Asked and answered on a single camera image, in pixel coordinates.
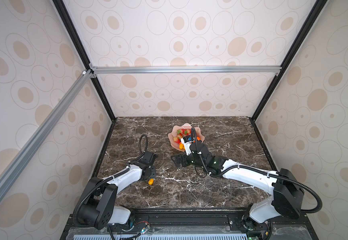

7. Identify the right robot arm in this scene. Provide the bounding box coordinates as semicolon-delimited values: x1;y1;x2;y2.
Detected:
172;128;323;230

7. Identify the horizontal aluminium frame bar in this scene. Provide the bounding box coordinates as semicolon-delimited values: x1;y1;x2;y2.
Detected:
90;65;282;75

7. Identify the black frame post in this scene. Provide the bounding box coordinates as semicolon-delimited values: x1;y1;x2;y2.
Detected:
53;0;117;122
250;0;329;123

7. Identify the diagonal aluminium frame bar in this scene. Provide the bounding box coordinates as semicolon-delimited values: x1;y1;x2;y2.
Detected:
0;69;94;202

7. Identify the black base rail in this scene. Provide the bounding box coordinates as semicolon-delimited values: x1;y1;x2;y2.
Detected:
61;208;318;240

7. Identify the left black frame post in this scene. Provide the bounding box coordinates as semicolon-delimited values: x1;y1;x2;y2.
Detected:
53;0;117;122

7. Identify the pink wavy fruit bowl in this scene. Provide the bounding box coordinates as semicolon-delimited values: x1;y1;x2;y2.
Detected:
168;123;192;152

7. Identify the right black frame post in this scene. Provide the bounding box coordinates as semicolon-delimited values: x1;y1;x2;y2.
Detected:
250;0;329;123

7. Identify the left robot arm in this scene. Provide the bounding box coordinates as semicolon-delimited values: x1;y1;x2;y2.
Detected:
73;134;158;231

